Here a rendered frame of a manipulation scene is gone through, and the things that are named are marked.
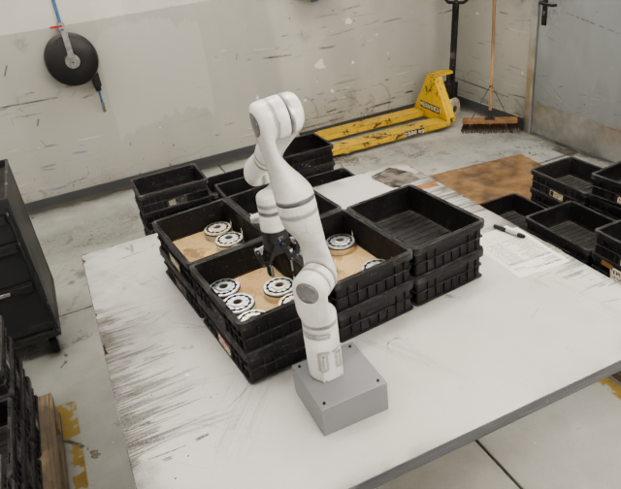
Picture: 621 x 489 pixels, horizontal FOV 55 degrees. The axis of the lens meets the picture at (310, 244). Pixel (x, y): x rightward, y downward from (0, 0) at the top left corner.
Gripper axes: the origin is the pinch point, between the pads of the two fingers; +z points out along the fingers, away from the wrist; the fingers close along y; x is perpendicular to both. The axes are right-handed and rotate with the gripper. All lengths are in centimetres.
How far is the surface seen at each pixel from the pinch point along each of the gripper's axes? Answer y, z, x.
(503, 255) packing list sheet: 85, 29, 4
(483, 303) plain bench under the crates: 61, 29, -15
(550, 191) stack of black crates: 179, 60, 78
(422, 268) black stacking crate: 44.8, 13.9, -5.2
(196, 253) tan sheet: -15, 15, 51
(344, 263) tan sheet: 26.5, 15.2, 13.8
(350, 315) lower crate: 16.2, 18.1, -9.4
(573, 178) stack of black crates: 205, 63, 87
